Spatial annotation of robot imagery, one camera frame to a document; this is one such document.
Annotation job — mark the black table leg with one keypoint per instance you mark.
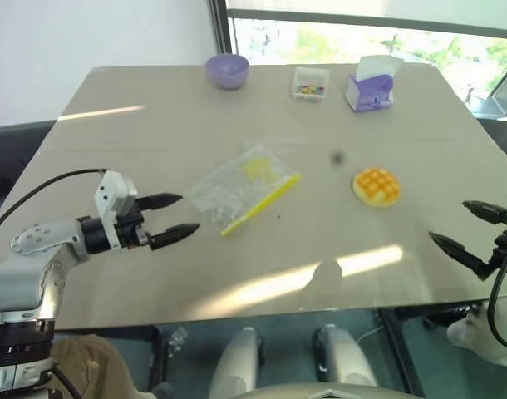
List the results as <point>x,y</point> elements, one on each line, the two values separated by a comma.
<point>157,357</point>
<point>403,353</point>

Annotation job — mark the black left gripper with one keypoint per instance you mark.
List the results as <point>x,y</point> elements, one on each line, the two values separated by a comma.
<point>129,230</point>

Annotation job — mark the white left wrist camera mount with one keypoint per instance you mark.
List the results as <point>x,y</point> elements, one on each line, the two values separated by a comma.
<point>112,191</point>

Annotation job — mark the white rounded object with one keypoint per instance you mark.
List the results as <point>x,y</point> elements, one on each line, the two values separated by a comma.
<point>474,332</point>

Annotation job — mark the clear bag with yellow zipper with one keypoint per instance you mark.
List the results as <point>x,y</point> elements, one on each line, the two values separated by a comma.
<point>237,191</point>

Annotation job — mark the white tissue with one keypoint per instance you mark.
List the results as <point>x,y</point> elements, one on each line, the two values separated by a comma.
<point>378,66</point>

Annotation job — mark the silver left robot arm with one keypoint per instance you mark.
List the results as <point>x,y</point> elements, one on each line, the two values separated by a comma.
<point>37,242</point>

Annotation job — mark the tan fabric bundle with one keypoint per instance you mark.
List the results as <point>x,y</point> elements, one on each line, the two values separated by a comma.
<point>91,365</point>

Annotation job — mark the clear box of colourful bits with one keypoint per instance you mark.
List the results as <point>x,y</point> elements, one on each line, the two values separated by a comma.
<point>311,85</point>

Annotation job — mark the purple bowl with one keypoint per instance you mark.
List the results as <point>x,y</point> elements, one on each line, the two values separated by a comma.
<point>227,71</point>

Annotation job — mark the dark window frame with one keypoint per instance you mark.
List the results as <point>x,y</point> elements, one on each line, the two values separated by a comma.
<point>220,29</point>

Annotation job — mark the yellow waffle toy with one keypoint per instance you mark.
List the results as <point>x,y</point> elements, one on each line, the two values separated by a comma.
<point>376,188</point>

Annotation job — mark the silver rounded robot leg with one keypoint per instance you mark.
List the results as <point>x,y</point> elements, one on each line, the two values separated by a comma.
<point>236,361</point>
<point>341,357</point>

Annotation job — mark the purple tissue box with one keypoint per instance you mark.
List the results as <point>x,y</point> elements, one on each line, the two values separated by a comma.
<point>372,93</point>

